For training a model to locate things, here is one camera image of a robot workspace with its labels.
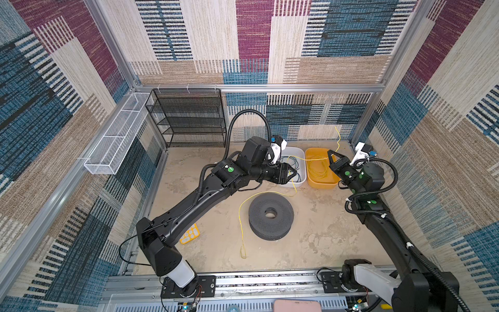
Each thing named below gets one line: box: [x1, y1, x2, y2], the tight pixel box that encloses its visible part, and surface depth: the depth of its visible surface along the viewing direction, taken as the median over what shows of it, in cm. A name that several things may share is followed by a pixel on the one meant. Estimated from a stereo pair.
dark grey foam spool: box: [248, 192, 295, 242], surface depth 87 cm
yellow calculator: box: [179, 222, 201, 245], surface depth 87 cm
